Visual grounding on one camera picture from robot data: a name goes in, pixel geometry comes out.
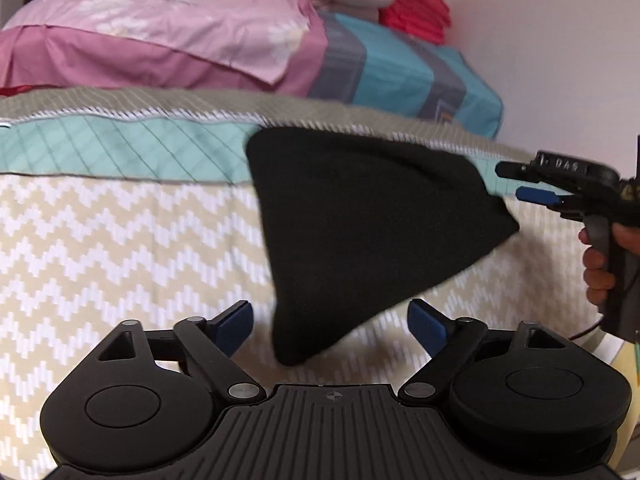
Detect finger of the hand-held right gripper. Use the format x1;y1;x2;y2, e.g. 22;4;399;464
495;159;545;183
515;186;566;209

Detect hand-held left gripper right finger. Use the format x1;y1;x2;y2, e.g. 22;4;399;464
398;299;568;403

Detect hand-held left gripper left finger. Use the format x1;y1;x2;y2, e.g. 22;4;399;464
99;300;266;403

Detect black pants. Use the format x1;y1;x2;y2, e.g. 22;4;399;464
245;126;521;367

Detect person's right hand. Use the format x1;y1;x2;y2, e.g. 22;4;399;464
579;224;640;307

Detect patterned bed sheet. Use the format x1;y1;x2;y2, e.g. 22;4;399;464
0;86;640;480

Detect blue striped pillow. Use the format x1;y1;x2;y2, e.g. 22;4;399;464
305;12;503;138

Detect red folded cloth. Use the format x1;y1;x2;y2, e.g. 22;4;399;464
378;0;452;43

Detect pink pillow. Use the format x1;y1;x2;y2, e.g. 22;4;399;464
0;0;328;96

